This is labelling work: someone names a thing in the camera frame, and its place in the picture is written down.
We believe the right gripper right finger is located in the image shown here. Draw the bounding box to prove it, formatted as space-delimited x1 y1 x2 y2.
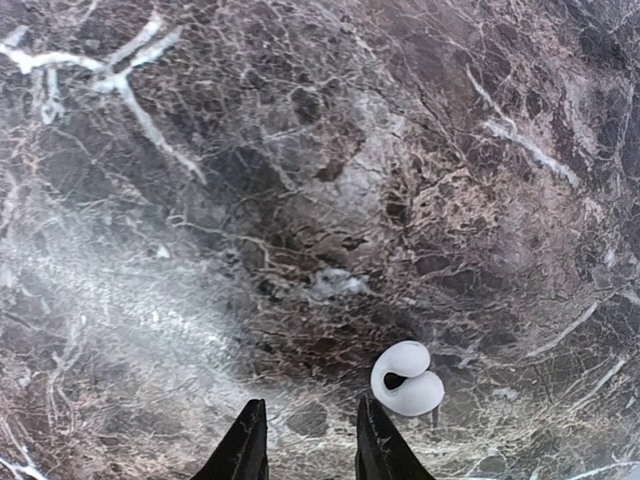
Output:
355 396 435 480

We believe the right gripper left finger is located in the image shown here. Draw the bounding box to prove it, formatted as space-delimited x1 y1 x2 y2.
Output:
192 399 269 480

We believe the white earbud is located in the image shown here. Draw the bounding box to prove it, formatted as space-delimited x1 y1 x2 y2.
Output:
370 340 445 417

